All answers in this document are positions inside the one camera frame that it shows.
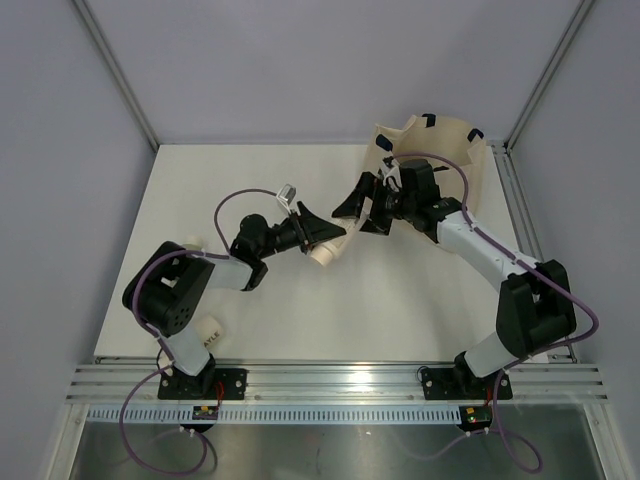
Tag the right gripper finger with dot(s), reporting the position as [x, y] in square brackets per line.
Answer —
[378, 223]
[353, 206]

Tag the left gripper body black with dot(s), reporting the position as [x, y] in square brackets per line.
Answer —
[285, 237]

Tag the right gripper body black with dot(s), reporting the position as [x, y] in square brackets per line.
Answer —
[400, 205]

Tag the cream tube bottle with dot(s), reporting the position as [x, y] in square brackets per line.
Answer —
[331, 250]

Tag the beige canvas tote bag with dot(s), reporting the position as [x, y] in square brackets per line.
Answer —
[457, 151]

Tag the pale bottle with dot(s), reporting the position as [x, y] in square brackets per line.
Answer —
[193, 242]

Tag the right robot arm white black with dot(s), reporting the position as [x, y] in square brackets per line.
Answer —
[534, 309]

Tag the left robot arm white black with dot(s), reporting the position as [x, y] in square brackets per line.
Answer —
[165, 293]

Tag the cream bottle with lettering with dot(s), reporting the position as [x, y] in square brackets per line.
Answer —
[209, 330]

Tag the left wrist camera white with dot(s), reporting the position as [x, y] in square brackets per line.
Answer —
[286, 195]

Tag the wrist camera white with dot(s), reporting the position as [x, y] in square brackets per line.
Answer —
[286, 195]
[391, 177]

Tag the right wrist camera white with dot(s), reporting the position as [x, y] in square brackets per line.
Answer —
[391, 177]

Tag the aluminium mounting rail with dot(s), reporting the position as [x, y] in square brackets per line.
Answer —
[342, 383]

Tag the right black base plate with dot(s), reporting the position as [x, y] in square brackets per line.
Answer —
[442, 385]

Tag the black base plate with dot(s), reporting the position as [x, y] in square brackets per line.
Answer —
[442, 385]
[224, 383]

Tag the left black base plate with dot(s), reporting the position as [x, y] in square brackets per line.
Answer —
[224, 383]

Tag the white slotted cable duct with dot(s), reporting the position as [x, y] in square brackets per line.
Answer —
[237, 414]

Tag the right aluminium frame post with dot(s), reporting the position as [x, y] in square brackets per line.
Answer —
[559, 53]

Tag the aluminium frame post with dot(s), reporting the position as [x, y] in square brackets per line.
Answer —
[98, 38]
[559, 53]

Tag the left aluminium frame post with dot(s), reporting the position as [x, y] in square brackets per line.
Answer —
[98, 38]

